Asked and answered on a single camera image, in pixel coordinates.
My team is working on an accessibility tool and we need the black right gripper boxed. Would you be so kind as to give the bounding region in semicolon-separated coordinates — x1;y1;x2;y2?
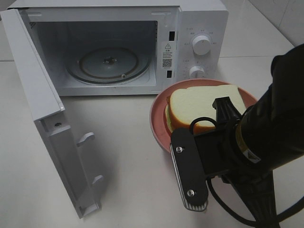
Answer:
193;96;247;178

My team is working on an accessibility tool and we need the white bread sandwich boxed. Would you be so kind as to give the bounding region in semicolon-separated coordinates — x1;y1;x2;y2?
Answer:
164;85;246;133

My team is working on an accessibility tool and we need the pink round plate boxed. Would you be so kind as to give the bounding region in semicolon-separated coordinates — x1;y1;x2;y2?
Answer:
149;78;259;154

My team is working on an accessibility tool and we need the white microwave door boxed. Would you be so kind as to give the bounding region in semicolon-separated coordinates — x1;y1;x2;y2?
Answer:
0;9;103;218

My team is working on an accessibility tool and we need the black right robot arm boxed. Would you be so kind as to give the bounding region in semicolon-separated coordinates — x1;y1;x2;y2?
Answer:
192;45;304;228

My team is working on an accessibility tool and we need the lower white timer knob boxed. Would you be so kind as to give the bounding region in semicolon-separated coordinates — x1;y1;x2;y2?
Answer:
189;66;206;79

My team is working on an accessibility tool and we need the upper white power knob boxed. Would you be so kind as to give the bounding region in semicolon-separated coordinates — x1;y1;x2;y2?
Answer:
192;34;211;56

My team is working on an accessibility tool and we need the white warning label sticker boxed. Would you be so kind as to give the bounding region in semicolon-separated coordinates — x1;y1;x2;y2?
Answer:
161;41;175;69

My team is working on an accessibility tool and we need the glass microwave turntable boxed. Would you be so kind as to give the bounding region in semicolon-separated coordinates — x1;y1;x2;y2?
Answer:
65;40;155;85

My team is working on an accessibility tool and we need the white microwave oven body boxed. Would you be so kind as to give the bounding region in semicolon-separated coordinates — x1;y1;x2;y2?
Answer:
6;0;228;96

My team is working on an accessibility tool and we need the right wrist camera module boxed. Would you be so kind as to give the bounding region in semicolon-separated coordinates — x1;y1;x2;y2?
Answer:
170;128;209;212

